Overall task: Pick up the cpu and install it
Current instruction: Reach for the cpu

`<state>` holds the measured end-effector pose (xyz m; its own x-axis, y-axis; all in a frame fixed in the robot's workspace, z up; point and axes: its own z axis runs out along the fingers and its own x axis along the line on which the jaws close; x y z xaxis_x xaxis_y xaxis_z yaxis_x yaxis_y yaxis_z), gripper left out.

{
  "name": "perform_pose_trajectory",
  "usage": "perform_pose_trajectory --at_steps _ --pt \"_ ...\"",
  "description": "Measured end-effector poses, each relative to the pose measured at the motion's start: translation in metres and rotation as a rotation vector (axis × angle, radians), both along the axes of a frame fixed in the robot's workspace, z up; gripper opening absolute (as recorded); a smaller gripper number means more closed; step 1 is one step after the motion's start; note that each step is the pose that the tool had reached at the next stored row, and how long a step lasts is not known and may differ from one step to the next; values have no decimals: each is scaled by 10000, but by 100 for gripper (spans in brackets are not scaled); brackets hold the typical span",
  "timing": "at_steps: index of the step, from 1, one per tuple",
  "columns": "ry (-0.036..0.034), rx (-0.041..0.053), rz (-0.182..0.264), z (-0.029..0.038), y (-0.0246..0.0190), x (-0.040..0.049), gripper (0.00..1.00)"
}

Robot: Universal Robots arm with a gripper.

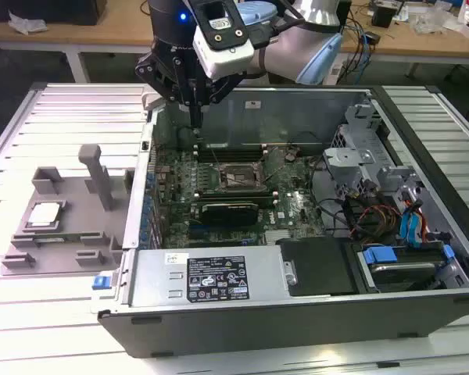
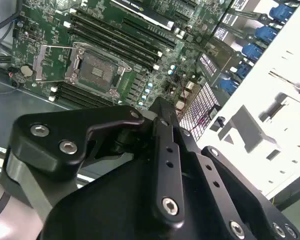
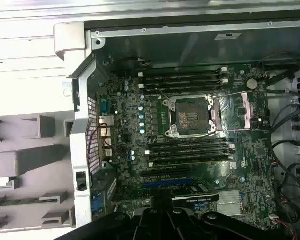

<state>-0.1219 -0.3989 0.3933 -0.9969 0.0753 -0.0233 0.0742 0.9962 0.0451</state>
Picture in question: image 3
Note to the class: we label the black graphics card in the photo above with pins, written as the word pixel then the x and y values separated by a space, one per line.
pixel 202 196

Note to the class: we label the black silver PC case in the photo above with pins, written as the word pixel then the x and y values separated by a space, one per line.
pixel 190 45

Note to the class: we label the silver finned heat sink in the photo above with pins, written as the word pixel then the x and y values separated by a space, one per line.
pixel 229 203

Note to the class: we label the grey plastic parts rack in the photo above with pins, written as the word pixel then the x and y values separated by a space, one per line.
pixel 27 160

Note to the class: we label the green RAM stick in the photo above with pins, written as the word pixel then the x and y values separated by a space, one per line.
pixel 22 201

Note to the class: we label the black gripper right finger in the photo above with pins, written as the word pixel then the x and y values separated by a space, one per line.
pixel 240 225

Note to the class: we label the silver coin battery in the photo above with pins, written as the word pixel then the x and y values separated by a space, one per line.
pixel 252 84

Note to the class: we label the metal framed CPU socket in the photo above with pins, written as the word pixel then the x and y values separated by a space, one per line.
pixel 187 117

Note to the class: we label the green motherboard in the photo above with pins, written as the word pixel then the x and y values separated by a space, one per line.
pixel 252 160

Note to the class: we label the black RAM slot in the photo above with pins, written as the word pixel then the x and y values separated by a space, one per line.
pixel 180 70
pixel 187 143
pixel 187 156
pixel 180 75
pixel 180 87
pixel 182 81
pixel 187 150
pixel 187 162

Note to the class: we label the metal socket cover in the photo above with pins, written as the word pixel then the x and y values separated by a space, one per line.
pixel 246 112

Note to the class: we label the thin metal locking lever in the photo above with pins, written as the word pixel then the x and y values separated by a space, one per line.
pixel 165 95
pixel 215 133

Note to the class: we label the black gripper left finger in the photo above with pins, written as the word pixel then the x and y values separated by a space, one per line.
pixel 102 225

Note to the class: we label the silver rear port block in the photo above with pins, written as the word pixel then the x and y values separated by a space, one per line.
pixel 107 147
pixel 106 132
pixel 106 121

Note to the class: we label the teal serial port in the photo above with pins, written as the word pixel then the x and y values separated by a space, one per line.
pixel 103 105

